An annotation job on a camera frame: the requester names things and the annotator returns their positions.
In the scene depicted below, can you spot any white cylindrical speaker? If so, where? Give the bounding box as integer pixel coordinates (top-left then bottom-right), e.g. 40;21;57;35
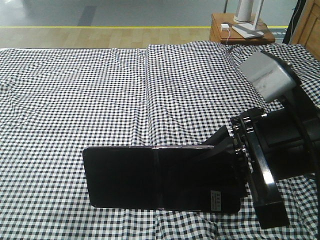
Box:
233;0;254;23

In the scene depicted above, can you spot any black white gingham quilt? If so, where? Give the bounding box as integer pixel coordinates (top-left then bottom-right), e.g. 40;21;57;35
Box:
122;41;320;240

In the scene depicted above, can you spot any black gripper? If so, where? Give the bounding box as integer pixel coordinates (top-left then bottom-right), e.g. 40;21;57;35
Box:
167;108;320;229

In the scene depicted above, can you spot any black white gingham bed sheet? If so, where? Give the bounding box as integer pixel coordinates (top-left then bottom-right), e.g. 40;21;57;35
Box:
0;48;160;240

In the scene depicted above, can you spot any wooden bedside table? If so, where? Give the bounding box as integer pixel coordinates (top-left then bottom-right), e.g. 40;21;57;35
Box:
209;13;275;45

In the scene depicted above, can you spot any wooden headboard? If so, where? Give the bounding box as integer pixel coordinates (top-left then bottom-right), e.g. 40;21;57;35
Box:
289;0;320;61

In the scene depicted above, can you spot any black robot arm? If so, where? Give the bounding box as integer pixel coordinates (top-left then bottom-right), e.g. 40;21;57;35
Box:
163;51;320;229

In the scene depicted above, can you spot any white power adapter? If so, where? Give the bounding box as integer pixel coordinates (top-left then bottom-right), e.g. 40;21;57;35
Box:
220;23;230;32

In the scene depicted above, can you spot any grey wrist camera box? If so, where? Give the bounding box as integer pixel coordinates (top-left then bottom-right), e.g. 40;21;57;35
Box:
239;50;301;103

